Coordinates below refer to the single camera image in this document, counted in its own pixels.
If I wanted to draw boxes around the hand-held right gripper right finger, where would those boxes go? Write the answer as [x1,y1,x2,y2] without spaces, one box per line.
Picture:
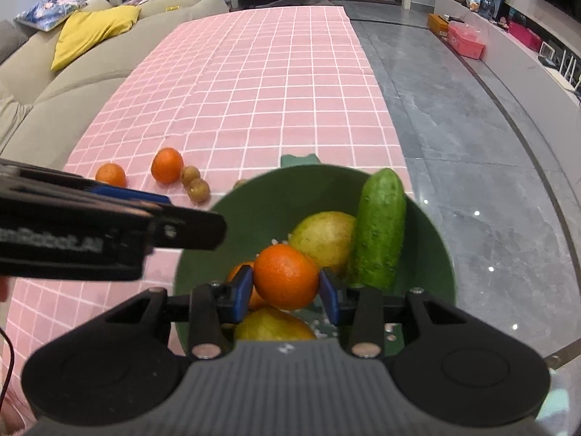
[320,268,491,359]

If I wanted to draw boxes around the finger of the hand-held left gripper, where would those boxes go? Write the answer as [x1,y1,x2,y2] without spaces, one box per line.
[0,159,171,207]
[0,188,227,251]

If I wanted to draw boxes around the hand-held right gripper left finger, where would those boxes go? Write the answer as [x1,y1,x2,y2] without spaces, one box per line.
[79,265,254,359]

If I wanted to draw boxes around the orange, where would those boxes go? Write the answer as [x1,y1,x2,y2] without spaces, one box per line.
[95,163,127,188]
[226,262,268,312]
[253,244,321,310]
[151,147,184,185]

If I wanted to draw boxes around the yellow-green pear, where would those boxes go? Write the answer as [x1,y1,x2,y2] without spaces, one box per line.
[233,307,317,341]
[289,211,357,275]

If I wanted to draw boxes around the green cucumber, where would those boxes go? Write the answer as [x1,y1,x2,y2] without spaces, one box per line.
[347,168,407,289]

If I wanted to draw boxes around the green colander bowl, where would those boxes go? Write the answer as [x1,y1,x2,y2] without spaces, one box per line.
[174,153,456,357]

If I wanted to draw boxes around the beige sofa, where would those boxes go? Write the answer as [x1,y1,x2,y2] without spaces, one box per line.
[0,0,230,160]

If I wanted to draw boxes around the beige pillow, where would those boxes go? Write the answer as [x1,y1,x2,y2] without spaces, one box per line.
[0,95,32,150]

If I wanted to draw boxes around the pink checked tablecloth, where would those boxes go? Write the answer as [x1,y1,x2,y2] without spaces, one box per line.
[7,4,414,375]

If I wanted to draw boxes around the yellow cushion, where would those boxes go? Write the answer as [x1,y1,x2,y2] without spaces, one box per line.
[50,5,141,72]

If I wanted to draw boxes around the blue printed cushion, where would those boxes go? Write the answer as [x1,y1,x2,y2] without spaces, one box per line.
[15,0,87,32]

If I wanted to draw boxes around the pink plastic box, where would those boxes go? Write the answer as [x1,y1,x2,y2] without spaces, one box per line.
[447,23,485,60]

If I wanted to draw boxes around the orange box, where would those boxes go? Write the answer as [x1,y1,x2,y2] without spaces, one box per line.
[427,13,450,36]

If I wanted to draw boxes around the white television cabinet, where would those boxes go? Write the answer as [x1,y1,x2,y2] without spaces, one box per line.
[433,0,581,146]

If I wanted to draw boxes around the magenta box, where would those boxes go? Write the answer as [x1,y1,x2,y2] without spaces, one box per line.
[507,20,543,51]

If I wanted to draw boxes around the white router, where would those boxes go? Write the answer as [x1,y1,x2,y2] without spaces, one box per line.
[551,48,581,92]

